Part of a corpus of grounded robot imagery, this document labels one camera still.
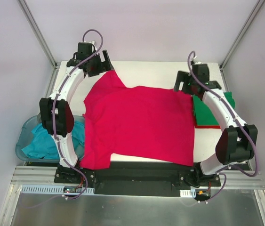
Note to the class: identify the right aluminium frame post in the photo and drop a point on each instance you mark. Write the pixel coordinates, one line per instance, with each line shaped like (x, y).
(243, 31)

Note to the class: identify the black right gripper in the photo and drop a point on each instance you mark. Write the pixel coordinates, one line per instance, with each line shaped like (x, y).
(185, 80)

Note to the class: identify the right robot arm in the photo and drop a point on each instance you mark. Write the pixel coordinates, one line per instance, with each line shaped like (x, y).
(237, 142)

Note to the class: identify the translucent blue plastic basket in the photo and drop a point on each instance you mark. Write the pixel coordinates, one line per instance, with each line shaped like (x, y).
(26, 137)

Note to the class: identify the aluminium frame post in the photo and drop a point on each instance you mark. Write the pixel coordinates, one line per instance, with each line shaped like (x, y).
(243, 31)
(37, 32)

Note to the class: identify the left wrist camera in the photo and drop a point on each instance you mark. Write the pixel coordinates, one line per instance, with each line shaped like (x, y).
(93, 43)

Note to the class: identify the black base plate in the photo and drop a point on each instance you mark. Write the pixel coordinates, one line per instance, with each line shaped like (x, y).
(137, 178)

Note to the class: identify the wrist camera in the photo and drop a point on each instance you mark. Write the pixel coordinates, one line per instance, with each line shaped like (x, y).
(93, 43)
(194, 61)

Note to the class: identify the right white cable duct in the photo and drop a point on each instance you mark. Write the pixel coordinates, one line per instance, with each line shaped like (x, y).
(188, 193)

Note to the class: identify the white cable duct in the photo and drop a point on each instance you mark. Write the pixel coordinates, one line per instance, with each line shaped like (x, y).
(188, 193)
(51, 189)

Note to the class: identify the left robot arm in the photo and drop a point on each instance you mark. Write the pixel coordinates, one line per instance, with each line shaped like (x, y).
(56, 115)

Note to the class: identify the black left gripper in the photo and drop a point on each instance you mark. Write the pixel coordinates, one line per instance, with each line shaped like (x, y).
(101, 63)

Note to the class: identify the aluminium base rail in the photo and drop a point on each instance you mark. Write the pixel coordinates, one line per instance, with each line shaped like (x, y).
(32, 175)

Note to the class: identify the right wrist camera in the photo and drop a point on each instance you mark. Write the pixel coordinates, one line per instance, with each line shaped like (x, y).
(194, 61)

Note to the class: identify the teal t shirt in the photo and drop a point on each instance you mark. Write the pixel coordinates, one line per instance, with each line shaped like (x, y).
(43, 146)

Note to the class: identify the folded green t shirt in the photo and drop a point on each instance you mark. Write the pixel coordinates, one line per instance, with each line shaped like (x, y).
(217, 107)

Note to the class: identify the folded red t shirt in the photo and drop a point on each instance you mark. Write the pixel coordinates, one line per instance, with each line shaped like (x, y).
(203, 117)

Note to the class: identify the grey cloth in basket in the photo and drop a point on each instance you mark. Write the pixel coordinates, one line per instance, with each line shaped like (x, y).
(39, 118)

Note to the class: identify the left aluminium frame post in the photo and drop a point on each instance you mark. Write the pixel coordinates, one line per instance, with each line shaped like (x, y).
(37, 32)

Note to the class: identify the magenta t shirt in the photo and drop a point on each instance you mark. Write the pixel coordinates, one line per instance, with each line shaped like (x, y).
(141, 121)

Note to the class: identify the left white cable duct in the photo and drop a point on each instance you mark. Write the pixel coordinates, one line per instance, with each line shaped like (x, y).
(51, 189)

